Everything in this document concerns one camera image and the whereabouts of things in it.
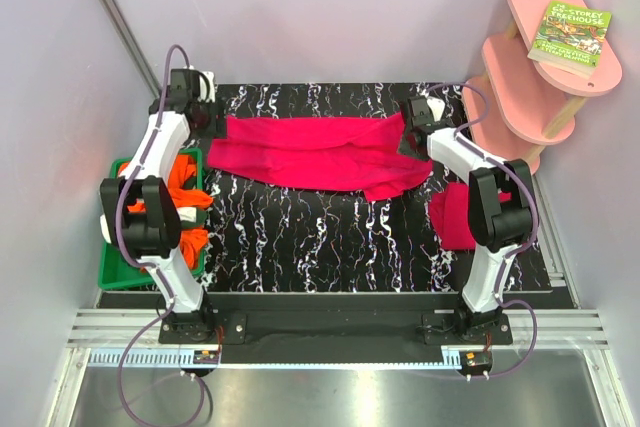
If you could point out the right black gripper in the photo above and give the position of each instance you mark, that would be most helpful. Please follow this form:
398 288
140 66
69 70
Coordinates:
406 150

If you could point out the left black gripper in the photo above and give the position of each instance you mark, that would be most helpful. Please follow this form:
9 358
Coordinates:
211 129

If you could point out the magenta t-shirt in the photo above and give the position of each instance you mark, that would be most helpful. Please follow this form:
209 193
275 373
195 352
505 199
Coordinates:
340 154

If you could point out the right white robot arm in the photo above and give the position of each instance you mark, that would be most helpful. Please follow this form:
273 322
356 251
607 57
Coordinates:
501 210

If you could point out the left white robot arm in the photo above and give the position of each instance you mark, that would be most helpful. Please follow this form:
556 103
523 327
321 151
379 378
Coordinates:
140 219

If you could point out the orange t-shirt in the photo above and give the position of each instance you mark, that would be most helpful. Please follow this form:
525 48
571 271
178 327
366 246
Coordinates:
192 240

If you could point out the folded dark pink t-shirt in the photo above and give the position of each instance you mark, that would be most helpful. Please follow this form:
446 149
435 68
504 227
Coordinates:
460 216

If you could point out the pink three-tier shelf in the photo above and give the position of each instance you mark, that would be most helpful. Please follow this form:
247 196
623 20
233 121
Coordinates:
532 105

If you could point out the white t-shirt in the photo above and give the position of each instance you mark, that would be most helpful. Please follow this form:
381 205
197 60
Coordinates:
104 228

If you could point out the green storey treehouse book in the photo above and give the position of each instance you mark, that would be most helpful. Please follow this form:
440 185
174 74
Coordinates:
570 38

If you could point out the green plastic basket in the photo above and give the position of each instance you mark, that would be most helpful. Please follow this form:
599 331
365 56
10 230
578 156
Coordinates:
116 274

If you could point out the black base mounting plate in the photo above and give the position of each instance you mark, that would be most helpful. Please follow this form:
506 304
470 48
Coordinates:
437 318

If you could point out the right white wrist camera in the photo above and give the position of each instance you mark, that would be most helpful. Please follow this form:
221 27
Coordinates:
437 107

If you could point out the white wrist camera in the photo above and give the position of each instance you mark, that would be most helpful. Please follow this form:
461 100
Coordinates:
207 85
437 107

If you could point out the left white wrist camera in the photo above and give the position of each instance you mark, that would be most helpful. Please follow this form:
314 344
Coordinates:
207 85

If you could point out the aluminium rail frame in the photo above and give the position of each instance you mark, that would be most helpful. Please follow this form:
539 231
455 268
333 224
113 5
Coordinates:
556 328

